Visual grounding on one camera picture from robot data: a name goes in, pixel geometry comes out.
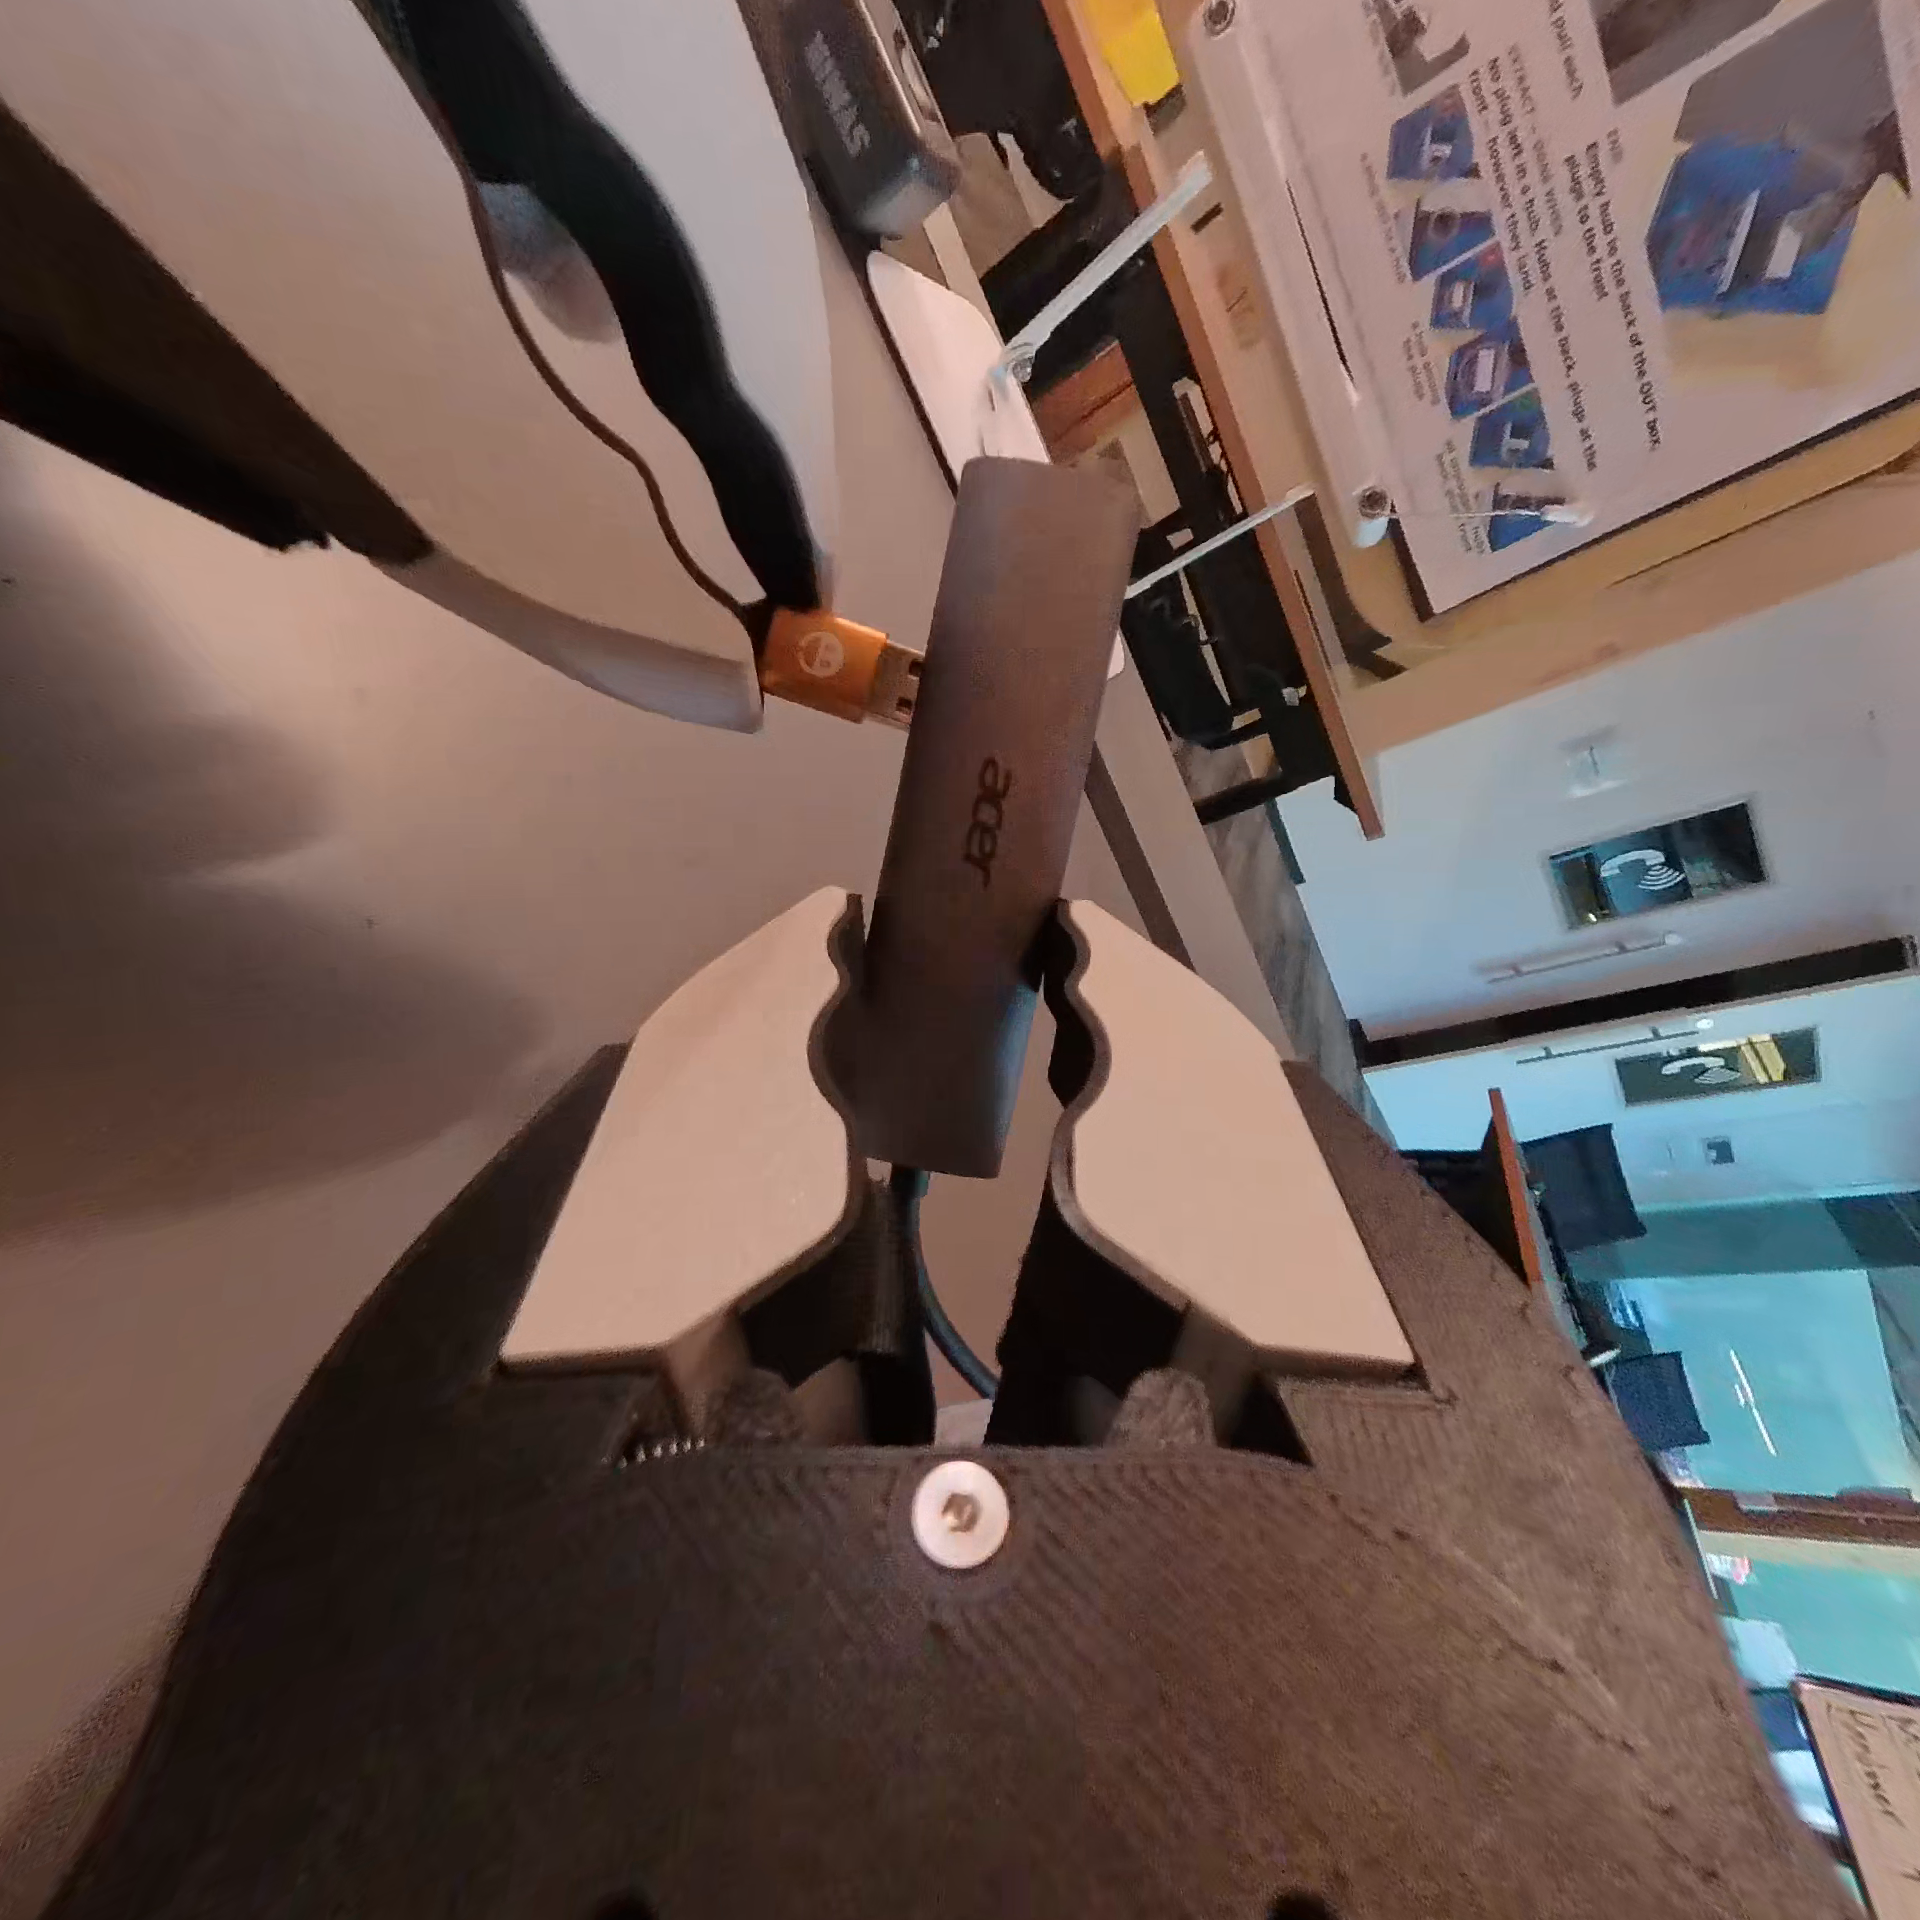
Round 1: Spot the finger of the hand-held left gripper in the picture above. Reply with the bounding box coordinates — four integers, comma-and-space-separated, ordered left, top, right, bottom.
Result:
471, 181, 619, 344
0, 0, 829, 735

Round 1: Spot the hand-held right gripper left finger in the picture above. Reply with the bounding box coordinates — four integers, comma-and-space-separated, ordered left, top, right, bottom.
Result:
499, 884, 872, 1370

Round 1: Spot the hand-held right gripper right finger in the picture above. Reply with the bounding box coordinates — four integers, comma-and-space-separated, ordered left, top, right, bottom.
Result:
1035, 896, 1423, 1382

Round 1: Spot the black gold-plug usb cable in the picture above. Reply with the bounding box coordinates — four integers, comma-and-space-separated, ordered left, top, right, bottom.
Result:
471, 181, 928, 730

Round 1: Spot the grey usb hub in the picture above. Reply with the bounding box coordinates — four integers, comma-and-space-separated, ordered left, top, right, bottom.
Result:
847, 455, 1145, 1183

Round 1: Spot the wooden office desk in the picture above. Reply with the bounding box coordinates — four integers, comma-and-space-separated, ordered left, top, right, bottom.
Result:
1486, 1088, 1550, 1296

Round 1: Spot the black power bank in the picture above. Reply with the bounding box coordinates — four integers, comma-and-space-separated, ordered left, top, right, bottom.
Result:
742, 0, 961, 240

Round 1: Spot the black office chair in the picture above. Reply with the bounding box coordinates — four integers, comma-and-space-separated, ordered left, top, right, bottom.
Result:
1601, 1351, 1715, 1455
1523, 1122, 1652, 1254

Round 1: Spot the dark door poster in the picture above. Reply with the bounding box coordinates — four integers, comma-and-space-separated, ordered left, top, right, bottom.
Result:
1611, 1026, 1824, 1108

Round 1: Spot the instruction sheet on stand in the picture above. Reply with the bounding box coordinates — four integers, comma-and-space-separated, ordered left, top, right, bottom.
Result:
1041, 0, 1920, 840

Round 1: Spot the yellow plastic bin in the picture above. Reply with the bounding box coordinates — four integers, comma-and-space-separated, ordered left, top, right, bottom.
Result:
1087, 0, 1181, 108

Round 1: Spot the silver door handle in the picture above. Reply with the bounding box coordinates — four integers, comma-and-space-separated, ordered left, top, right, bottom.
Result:
1477, 931, 1686, 986
1516, 1023, 1715, 1067

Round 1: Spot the dark wall poster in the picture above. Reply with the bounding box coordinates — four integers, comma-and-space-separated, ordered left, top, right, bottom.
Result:
1544, 803, 1771, 933

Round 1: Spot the wooden ceiling post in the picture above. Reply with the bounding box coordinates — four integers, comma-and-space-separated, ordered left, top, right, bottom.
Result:
1679, 1485, 1920, 1547

